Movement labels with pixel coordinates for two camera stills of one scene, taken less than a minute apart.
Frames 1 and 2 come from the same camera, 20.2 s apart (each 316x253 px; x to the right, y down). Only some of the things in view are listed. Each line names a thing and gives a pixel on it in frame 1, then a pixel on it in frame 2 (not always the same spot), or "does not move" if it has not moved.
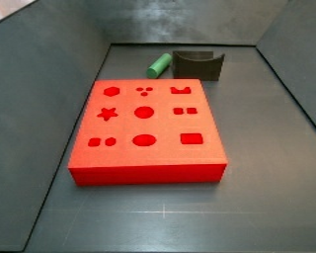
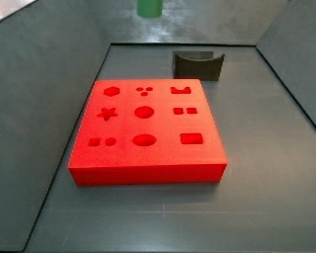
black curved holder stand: [196, 64] does not move
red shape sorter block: [148, 134] does not move
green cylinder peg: [157, 67] → [149, 8]
